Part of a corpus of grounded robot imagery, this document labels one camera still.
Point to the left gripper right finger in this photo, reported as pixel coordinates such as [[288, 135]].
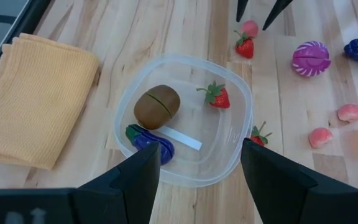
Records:
[[284, 193]]

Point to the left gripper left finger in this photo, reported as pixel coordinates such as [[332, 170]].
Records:
[[129, 196]]

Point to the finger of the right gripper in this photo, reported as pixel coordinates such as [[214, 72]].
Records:
[[277, 11], [241, 7]]

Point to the pink toy peach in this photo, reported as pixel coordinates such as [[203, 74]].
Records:
[[350, 112], [250, 28], [320, 137]]

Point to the red toy strawberry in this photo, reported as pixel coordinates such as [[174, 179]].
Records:
[[220, 99], [245, 46], [257, 138]]

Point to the purple toy eggplant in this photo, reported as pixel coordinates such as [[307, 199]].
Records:
[[145, 140]]

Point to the purple toy cabbage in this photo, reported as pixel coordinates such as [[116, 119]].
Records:
[[311, 59]]

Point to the brown toy kiwi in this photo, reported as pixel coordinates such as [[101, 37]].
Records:
[[156, 107]]

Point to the clear plastic tupperware container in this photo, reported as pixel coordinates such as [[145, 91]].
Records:
[[216, 137]]

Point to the white paper label strip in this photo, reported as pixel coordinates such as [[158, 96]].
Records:
[[182, 138]]

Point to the folded yellow cloth towel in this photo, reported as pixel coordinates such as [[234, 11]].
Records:
[[33, 99]]

